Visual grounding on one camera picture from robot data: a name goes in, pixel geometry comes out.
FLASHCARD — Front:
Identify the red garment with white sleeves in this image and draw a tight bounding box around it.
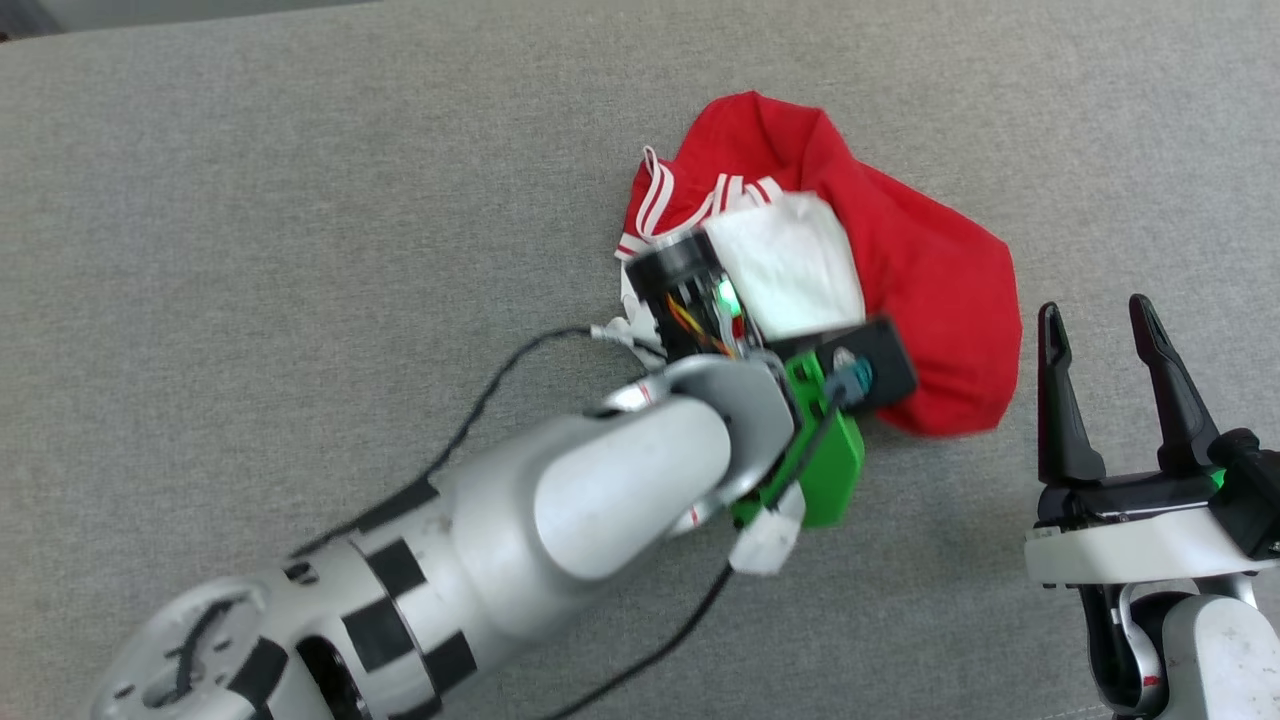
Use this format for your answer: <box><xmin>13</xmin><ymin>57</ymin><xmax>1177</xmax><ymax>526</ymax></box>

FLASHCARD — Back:
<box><xmin>615</xmin><ymin>90</ymin><xmax>1023</xmax><ymax>439</ymax></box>

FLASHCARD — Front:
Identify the thick black cable teal plug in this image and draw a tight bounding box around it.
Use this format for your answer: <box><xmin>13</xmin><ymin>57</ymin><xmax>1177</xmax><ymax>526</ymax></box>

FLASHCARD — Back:
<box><xmin>540</xmin><ymin>360</ymin><xmax>877</xmax><ymax>720</ymax></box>

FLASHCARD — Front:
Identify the black cylindrical left gripper motor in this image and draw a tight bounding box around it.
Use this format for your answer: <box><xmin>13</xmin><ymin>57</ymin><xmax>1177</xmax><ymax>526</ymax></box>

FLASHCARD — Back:
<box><xmin>624</xmin><ymin>228</ymin><xmax>746</xmax><ymax>361</ymax></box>

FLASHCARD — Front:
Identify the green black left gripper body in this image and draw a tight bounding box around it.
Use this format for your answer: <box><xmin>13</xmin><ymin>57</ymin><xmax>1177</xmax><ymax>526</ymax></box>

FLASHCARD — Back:
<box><xmin>732</xmin><ymin>350</ymin><xmax>866</xmax><ymax>531</ymax></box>

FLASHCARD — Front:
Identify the thin black cable white plug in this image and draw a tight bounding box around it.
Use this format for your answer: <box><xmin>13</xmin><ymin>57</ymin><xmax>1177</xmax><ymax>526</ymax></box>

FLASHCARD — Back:
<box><xmin>290</xmin><ymin>320</ymin><xmax>666</xmax><ymax>561</ymax></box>

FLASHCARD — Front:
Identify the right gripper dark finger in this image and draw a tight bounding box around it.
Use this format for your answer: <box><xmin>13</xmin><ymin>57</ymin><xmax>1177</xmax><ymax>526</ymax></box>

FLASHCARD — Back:
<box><xmin>1037</xmin><ymin>302</ymin><xmax>1106</xmax><ymax>488</ymax></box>
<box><xmin>1130</xmin><ymin>294</ymin><xmax>1221</xmax><ymax>473</ymax></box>

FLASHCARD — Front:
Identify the grey fabric sofa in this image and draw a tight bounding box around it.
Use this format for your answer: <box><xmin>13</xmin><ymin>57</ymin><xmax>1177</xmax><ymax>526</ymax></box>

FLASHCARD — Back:
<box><xmin>0</xmin><ymin>0</ymin><xmax>1280</xmax><ymax>720</ymax></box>

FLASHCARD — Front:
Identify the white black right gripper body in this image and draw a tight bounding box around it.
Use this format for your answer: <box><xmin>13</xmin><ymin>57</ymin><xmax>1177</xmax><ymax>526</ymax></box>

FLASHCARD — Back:
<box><xmin>1025</xmin><ymin>468</ymin><xmax>1263</xmax><ymax>588</ymax></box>

